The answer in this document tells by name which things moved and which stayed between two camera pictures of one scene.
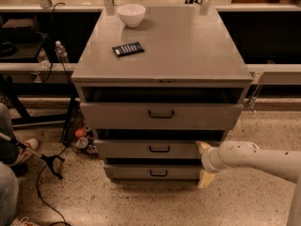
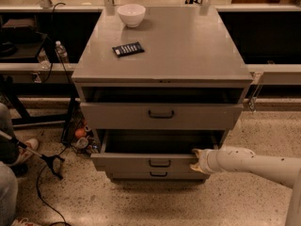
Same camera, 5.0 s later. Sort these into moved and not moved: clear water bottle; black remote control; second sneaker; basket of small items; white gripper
Moved: white gripper
Not moved: second sneaker; black remote control; clear water bottle; basket of small items
